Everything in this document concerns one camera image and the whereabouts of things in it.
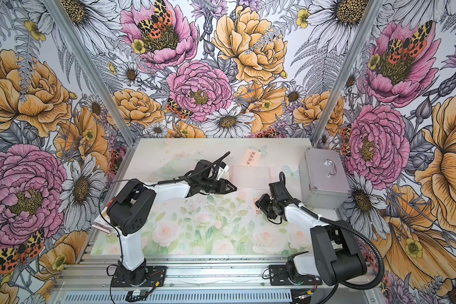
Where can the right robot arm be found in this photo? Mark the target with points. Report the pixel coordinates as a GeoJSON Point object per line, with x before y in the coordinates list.
{"type": "Point", "coordinates": [335, 257]}

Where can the aluminium rail frame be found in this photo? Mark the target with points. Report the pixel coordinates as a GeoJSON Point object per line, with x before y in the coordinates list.
{"type": "Point", "coordinates": [189, 279]}

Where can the red and white box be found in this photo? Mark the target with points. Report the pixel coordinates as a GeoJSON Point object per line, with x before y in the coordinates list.
{"type": "Point", "coordinates": [102, 222]}

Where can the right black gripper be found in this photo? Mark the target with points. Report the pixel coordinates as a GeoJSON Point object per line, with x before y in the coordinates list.
{"type": "Point", "coordinates": [261, 202]}

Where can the cream card with framed text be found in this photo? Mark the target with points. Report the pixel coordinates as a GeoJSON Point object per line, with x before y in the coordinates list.
{"type": "Point", "coordinates": [257, 210]}

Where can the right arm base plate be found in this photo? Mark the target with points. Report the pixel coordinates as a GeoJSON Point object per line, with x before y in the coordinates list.
{"type": "Point", "coordinates": [280, 275]}

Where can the small green circuit board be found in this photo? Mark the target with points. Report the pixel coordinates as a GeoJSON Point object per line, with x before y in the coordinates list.
{"type": "Point", "coordinates": [137, 295]}

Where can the small pink card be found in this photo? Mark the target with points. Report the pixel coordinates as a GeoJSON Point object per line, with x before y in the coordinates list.
{"type": "Point", "coordinates": [251, 158]}

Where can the pink photo album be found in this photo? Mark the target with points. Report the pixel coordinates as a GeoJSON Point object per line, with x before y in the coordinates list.
{"type": "Point", "coordinates": [247, 177]}

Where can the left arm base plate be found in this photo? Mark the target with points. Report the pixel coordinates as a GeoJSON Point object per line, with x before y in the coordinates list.
{"type": "Point", "coordinates": [143, 277]}

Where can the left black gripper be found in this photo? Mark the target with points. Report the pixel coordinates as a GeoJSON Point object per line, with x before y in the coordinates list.
{"type": "Point", "coordinates": [223, 183]}

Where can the silver metal case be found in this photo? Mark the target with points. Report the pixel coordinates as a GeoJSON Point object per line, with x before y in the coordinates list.
{"type": "Point", "coordinates": [324, 183]}

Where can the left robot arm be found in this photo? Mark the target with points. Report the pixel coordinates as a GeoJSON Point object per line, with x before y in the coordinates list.
{"type": "Point", "coordinates": [128, 213]}

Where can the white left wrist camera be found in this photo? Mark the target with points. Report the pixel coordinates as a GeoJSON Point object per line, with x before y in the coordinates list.
{"type": "Point", "coordinates": [223, 168]}

